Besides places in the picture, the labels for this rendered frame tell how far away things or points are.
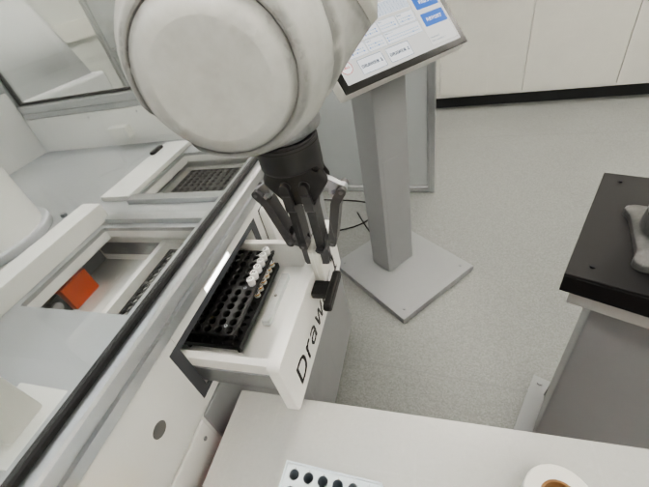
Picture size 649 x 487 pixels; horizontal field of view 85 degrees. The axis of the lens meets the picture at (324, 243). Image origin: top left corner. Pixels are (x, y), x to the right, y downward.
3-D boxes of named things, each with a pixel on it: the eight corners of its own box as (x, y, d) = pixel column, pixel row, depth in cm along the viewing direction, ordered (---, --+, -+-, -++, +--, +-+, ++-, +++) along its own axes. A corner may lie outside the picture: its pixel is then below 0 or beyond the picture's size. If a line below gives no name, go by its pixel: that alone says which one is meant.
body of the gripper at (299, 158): (326, 116, 42) (339, 184, 48) (262, 123, 44) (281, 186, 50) (310, 145, 37) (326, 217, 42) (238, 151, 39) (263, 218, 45)
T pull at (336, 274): (342, 274, 55) (340, 269, 54) (331, 313, 50) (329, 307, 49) (320, 273, 56) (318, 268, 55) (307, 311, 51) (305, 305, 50)
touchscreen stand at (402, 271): (472, 270, 168) (499, 23, 103) (404, 324, 152) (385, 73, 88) (397, 226, 203) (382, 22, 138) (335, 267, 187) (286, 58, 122)
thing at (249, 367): (328, 263, 67) (323, 239, 63) (288, 393, 49) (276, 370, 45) (156, 258, 79) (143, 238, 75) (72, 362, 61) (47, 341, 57)
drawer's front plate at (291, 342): (341, 263, 69) (330, 217, 62) (299, 412, 48) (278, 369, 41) (332, 262, 69) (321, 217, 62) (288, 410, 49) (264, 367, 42)
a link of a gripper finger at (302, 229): (288, 186, 43) (277, 186, 43) (306, 253, 50) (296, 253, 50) (296, 169, 46) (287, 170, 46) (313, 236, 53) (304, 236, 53)
